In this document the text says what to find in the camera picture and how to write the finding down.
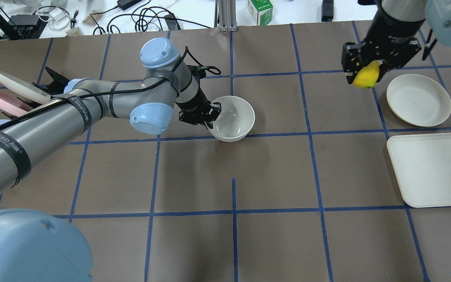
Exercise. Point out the black device at top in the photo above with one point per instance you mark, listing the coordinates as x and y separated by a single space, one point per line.
327 10

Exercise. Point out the black dish rack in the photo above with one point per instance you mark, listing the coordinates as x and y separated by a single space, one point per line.
55 87

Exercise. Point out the yellow lemon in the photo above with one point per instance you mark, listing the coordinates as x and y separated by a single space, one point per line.
368 76

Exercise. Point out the white rectangular tray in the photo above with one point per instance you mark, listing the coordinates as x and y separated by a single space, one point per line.
422 166

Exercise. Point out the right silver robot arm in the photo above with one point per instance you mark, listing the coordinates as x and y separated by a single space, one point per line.
437 13

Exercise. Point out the white ceramic bowl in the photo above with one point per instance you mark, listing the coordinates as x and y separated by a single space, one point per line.
235 121

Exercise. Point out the aluminium frame post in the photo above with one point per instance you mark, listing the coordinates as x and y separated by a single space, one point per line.
225 15

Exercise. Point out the pink plate in rack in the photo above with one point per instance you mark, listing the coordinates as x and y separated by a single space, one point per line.
13 106

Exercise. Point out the cream round plate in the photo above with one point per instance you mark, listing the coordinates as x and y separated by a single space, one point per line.
418 100

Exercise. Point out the green white carton box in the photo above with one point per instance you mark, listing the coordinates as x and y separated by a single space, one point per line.
261 11

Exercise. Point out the white plate in rack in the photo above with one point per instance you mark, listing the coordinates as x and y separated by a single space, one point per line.
24 89

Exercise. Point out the black power adapter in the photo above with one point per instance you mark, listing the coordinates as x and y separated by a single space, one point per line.
126 4

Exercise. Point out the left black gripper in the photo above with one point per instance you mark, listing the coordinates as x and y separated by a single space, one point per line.
194 102

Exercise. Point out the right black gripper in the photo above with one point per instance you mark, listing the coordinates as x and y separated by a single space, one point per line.
386 36

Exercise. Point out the black stand with clamp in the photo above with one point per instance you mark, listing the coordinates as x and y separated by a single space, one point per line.
20 26

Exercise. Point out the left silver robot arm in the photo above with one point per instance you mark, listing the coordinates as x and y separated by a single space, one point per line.
38 247

